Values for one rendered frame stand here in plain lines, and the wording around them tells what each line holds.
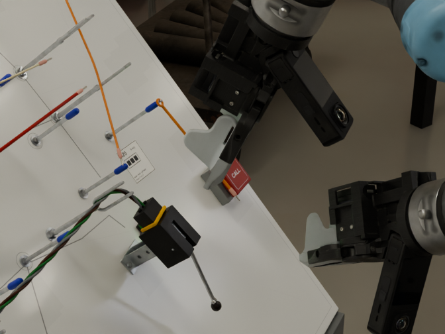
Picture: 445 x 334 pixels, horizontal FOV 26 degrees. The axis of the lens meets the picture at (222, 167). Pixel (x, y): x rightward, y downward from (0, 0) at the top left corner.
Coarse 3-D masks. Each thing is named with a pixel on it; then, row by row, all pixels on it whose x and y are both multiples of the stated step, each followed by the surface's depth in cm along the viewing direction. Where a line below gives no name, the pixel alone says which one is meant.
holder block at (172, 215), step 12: (168, 216) 117; (180, 216) 119; (156, 228) 116; (168, 228) 116; (180, 228) 118; (192, 228) 119; (144, 240) 117; (156, 240) 117; (168, 240) 116; (180, 240) 117; (192, 240) 118; (156, 252) 118; (168, 252) 117; (180, 252) 117; (168, 264) 118
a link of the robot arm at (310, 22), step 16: (256, 0) 94; (272, 0) 92; (288, 0) 91; (256, 16) 95; (272, 16) 93; (288, 16) 93; (304, 16) 92; (320, 16) 93; (288, 32) 94; (304, 32) 94
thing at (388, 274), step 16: (400, 240) 98; (400, 256) 98; (416, 256) 99; (384, 272) 100; (400, 272) 98; (416, 272) 100; (384, 288) 100; (400, 288) 99; (416, 288) 100; (384, 304) 100; (400, 304) 100; (416, 304) 101; (384, 320) 100; (400, 320) 100
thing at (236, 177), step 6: (234, 162) 141; (234, 168) 141; (240, 168) 142; (228, 174) 139; (234, 174) 140; (240, 174) 141; (246, 174) 142; (228, 180) 138; (234, 180) 139; (240, 180) 140; (246, 180) 142; (234, 186) 139; (240, 186) 140
